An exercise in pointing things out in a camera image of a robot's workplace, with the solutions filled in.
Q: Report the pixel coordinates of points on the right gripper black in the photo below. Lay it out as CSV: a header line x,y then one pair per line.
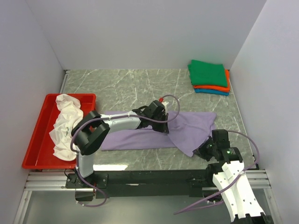
x,y
200,150

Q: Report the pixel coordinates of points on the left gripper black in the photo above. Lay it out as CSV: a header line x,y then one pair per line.
x,y
163,128

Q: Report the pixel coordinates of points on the purple t shirt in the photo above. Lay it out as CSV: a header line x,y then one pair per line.
x,y
186,132

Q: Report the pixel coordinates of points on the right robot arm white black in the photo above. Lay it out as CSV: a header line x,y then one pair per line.
x,y
228,174

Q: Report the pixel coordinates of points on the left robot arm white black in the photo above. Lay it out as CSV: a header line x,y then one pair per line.
x,y
89,134

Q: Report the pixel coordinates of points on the blue folded t shirt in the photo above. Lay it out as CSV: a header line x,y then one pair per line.
x,y
210,91

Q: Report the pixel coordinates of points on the green folded t shirt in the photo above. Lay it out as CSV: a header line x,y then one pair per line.
x,y
202,73

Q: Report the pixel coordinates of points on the orange folded t shirt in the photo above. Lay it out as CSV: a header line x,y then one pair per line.
x,y
216,87

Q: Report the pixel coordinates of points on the white t shirt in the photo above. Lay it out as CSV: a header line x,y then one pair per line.
x,y
70,114

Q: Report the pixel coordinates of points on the black base beam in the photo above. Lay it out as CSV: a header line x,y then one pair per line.
x,y
192,183

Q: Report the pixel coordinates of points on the red plastic bin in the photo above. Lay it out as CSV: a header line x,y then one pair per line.
x,y
40,152

